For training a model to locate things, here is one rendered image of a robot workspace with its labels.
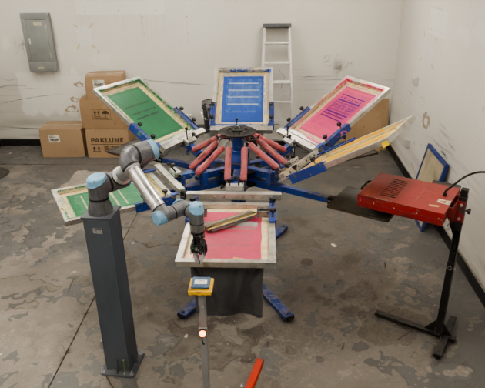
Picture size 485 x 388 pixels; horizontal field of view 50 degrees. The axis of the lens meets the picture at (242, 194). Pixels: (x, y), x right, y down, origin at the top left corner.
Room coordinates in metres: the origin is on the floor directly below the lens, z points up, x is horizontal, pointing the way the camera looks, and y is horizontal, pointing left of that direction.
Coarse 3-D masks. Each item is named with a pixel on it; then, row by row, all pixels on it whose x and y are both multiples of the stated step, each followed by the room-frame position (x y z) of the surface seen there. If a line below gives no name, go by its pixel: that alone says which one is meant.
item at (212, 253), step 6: (210, 216) 3.16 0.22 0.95; (216, 216) 3.16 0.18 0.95; (222, 216) 3.16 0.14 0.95; (228, 216) 3.15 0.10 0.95; (204, 222) 3.07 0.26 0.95; (228, 228) 2.99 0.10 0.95; (210, 252) 2.69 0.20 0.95; (216, 252) 2.69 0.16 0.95; (222, 252) 2.69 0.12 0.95; (204, 258) 2.62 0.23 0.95; (210, 258) 2.62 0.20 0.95; (216, 258) 2.62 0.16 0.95; (222, 258) 2.62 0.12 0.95
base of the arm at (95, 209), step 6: (108, 198) 2.77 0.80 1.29; (90, 204) 2.73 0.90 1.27; (96, 204) 2.72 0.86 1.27; (102, 204) 2.73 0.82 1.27; (108, 204) 2.75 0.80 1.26; (90, 210) 2.72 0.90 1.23; (96, 210) 2.71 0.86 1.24; (102, 210) 2.72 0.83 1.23; (108, 210) 2.73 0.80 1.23; (96, 216) 2.70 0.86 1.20
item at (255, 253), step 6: (258, 222) 3.06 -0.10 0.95; (234, 228) 2.99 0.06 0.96; (240, 228) 2.99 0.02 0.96; (246, 228) 2.98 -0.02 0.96; (252, 228) 2.98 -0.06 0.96; (258, 228) 2.98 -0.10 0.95; (258, 234) 2.90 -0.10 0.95; (258, 240) 2.82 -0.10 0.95; (258, 246) 2.75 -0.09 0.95; (228, 252) 2.69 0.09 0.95; (234, 252) 2.69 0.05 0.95; (240, 252) 2.69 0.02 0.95; (246, 252) 2.68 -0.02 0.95; (252, 252) 2.68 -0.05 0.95; (258, 252) 2.68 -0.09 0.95; (228, 258) 2.62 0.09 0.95; (246, 258) 2.61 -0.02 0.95; (252, 258) 2.61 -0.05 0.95; (258, 258) 2.61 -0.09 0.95
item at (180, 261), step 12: (204, 204) 3.28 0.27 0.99; (216, 204) 3.28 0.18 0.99; (228, 204) 3.28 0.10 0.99; (240, 204) 3.27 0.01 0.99; (252, 204) 3.27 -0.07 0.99; (264, 204) 3.27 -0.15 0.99; (180, 252) 2.64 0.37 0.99; (180, 264) 2.53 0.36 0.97; (192, 264) 2.53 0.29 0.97; (204, 264) 2.53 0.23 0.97; (216, 264) 2.52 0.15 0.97; (228, 264) 2.52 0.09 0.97; (240, 264) 2.52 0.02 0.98; (252, 264) 2.51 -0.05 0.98; (264, 264) 2.51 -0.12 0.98
